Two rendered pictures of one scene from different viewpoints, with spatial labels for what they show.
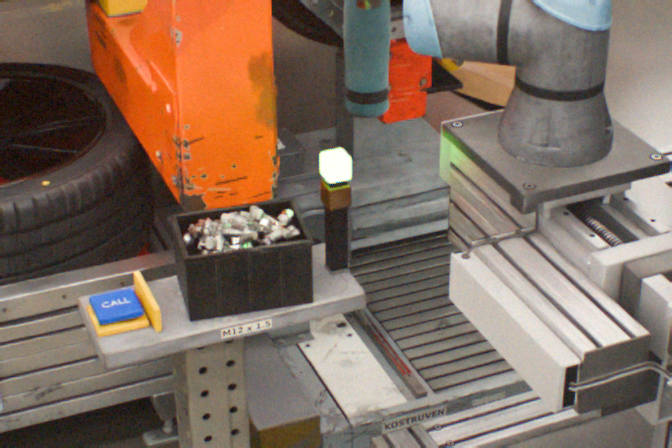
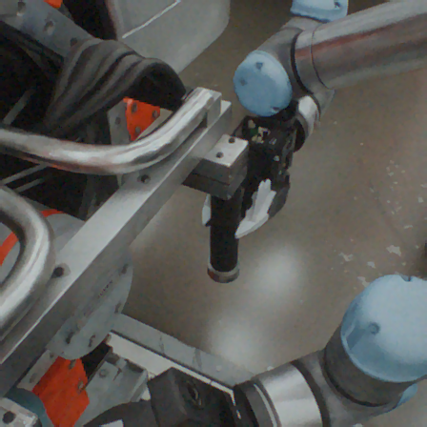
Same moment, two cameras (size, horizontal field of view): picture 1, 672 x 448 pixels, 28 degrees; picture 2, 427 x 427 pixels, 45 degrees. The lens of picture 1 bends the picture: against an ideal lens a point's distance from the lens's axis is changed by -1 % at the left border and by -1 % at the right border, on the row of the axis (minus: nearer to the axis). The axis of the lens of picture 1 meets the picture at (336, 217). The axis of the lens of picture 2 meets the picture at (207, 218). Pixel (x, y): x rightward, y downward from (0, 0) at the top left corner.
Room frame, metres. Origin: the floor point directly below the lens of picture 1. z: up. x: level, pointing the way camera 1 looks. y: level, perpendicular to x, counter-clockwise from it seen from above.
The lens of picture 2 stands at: (2.07, -0.08, 1.28)
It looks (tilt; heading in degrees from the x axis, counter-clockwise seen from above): 45 degrees down; 320
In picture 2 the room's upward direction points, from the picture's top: straight up
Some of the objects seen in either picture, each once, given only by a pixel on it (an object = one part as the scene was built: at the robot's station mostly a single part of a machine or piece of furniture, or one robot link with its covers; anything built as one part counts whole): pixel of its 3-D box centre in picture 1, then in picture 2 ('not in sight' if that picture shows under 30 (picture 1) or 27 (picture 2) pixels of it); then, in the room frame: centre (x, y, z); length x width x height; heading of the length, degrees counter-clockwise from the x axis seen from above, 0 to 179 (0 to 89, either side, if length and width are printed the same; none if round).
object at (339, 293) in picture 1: (222, 302); not in sight; (1.78, 0.18, 0.44); 0.43 x 0.17 x 0.03; 112
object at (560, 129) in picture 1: (557, 106); not in sight; (1.58, -0.29, 0.87); 0.15 x 0.15 x 0.10
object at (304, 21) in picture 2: not in sight; (311, 37); (2.50, -0.63, 0.95); 0.11 x 0.08 x 0.11; 108
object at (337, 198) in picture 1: (335, 193); not in sight; (1.85, 0.00, 0.59); 0.04 x 0.04 x 0.04; 22
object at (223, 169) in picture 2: not in sight; (202, 158); (2.42, -0.37, 0.93); 0.09 x 0.05 x 0.05; 22
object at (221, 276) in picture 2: not in sight; (224, 230); (2.39, -0.38, 0.83); 0.04 x 0.04 x 0.16
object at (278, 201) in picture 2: not in sight; (269, 193); (2.40, -0.46, 0.83); 0.09 x 0.05 x 0.02; 122
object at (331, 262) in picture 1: (336, 213); not in sight; (1.85, 0.00, 0.55); 0.03 x 0.03 x 0.21; 22
